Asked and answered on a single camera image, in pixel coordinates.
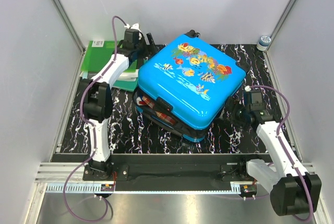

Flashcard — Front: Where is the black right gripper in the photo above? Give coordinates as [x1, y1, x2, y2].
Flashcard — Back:
[214, 96, 249, 131]

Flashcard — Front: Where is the brown plaid shirt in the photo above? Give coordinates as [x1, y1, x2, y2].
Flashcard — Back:
[136, 95, 176, 125]

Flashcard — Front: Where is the blue suitcase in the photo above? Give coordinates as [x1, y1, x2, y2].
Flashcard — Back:
[133, 30, 250, 143]

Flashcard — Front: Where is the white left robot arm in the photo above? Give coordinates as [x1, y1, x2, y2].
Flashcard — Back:
[79, 23, 150, 180]

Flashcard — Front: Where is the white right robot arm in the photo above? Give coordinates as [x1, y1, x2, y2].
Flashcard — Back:
[224, 90, 322, 217]

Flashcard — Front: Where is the green plastic folder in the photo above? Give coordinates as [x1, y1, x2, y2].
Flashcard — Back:
[81, 40, 139, 74]

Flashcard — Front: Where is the blue capped bottle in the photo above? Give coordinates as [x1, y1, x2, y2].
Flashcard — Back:
[256, 36, 271, 51]

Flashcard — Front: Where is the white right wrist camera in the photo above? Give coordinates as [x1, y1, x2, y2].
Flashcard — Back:
[245, 86, 252, 92]

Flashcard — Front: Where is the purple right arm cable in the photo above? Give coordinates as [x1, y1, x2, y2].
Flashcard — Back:
[245, 84, 314, 222]

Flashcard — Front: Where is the aluminium frame rail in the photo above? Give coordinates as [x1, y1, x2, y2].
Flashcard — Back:
[51, 0, 86, 54]

